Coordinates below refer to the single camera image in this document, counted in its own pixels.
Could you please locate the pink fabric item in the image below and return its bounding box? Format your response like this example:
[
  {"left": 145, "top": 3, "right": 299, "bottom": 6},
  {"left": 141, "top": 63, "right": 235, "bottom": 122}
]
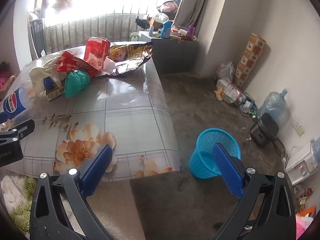
[{"left": 296, "top": 205, "right": 318, "bottom": 240}]

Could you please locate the red white paper bag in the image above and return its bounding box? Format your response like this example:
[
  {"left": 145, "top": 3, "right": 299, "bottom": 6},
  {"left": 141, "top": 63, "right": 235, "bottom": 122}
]
[{"left": 84, "top": 36, "right": 111, "bottom": 72}]

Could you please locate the blue detergent bottle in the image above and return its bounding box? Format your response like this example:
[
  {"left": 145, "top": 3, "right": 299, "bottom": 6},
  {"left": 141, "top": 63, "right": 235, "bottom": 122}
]
[{"left": 161, "top": 20, "right": 172, "bottom": 38}]

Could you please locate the black rice cooker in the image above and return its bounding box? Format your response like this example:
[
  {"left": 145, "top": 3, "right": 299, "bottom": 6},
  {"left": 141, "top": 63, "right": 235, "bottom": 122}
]
[{"left": 250, "top": 112, "right": 279, "bottom": 148}]

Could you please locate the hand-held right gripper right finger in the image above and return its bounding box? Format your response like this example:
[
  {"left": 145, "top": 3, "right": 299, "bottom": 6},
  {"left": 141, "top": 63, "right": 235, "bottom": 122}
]
[{"left": 212, "top": 142, "right": 297, "bottom": 240}]

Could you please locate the clear cola bottle blue label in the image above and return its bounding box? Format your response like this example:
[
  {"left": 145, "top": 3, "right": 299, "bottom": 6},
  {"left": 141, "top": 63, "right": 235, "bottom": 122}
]
[{"left": 0, "top": 86, "right": 33, "bottom": 123}]

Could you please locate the tall patterned box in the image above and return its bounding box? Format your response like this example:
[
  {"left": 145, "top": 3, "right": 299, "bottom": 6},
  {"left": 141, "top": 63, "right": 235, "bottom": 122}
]
[{"left": 232, "top": 33, "right": 266, "bottom": 88}]

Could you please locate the metal window railing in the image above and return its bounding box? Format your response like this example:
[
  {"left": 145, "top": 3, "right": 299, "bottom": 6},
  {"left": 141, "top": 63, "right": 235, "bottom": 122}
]
[{"left": 42, "top": 0, "right": 175, "bottom": 53}]

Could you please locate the pile of clothes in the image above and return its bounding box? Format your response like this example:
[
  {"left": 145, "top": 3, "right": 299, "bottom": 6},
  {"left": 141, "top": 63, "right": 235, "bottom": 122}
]
[{"left": 155, "top": 0, "right": 179, "bottom": 20}]

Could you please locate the red plastic bag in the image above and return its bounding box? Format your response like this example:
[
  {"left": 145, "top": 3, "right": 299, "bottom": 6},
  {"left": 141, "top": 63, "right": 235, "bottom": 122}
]
[{"left": 56, "top": 51, "right": 100, "bottom": 79}]

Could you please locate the small printed cardboard box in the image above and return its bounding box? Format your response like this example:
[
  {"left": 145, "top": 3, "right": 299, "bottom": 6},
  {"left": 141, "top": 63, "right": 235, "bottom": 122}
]
[{"left": 45, "top": 81, "right": 66, "bottom": 102}]

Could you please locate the white appliance with cables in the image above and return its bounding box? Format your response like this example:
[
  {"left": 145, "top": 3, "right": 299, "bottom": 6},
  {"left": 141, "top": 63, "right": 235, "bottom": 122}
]
[{"left": 285, "top": 145, "right": 318, "bottom": 185}]

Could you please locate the open cardboard box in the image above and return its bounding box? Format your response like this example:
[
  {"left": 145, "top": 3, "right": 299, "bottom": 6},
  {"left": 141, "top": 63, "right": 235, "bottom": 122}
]
[{"left": 146, "top": 12, "right": 170, "bottom": 29}]

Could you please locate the white plastic bag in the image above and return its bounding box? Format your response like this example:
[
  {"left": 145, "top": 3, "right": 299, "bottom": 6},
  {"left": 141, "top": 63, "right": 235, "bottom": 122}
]
[{"left": 216, "top": 61, "right": 235, "bottom": 83}]

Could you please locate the purple yellow snack bag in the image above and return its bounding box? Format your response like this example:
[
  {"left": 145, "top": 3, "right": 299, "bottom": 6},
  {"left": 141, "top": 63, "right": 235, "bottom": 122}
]
[{"left": 105, "top": 41, "right": 153, "bottom": 77}]

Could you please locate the large clear water jug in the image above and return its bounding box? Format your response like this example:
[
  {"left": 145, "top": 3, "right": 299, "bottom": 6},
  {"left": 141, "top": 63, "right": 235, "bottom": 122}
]
[{"left": 257, "top": 89, "right": 288, "bottom": 130}]

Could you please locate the cream plastic bag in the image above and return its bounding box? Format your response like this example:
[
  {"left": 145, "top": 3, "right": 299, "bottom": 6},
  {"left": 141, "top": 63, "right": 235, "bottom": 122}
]
[{"left": 29, "top": 62, "right": 65, "bottom": 93}]

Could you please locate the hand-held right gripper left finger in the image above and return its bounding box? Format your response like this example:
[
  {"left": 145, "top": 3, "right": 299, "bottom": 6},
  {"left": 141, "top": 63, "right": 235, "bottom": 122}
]
[{"left": 29, "top": 144, "right": 115, "bottom": 240}]

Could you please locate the floral plastic tablecloth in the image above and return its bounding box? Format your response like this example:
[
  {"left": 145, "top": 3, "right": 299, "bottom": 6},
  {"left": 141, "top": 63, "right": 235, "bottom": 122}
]
[{"left": 5, "top": 40, "right": 181, "bottom": 183}]

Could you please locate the green plastic bag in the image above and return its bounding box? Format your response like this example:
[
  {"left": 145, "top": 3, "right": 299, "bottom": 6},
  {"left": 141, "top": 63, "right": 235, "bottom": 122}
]
[{"left": 63, "top": 69, "right": 91, "bottom": 98}]

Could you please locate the dark floor mat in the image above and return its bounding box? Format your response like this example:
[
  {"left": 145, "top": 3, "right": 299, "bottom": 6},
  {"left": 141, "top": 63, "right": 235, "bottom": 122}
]
[{"left": 130, "top": 171, "right": 250, "bottom": 240}]

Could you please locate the green white shaggy rug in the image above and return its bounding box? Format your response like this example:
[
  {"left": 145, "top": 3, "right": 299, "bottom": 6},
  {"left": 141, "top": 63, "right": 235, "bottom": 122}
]
[{"left": 0, "top": 175, "right": 83, "bottom": 235}]

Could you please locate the blue plastic basket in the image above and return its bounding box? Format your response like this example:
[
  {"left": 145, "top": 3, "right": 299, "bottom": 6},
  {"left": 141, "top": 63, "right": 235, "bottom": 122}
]
[{"left": 189, "top": 128, "right": 242, "bottom": 179}]

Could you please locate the grey curtain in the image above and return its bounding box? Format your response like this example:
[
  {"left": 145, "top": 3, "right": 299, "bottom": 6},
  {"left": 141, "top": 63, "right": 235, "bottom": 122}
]
[{"left": 172, "top": 0, "right": 213, "bottom": 29}]

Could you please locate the grey cabinet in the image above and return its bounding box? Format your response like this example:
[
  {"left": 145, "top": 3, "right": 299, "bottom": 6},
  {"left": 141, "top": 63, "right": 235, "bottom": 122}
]
[{"left": 139, "top": 31, "right": 200, "bottom": 75}]

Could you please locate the pink plastic bag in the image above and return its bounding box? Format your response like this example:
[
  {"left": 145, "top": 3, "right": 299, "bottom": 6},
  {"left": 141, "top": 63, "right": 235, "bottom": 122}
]
[{"left": 0, "top": 62, "right": 16, "bottom": 90}]

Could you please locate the pile of crumpled packaging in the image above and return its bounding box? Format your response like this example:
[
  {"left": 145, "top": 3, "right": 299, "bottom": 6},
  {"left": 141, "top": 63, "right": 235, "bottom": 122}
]
[{"left": 214, "top": 79, "right": 258, "bottom": 118}]

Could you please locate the dark plastic crate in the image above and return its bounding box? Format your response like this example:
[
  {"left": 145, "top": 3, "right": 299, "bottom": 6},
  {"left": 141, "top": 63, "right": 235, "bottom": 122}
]
[{"left": 29, "top": 17, "right": 47, "bottom": 60}]

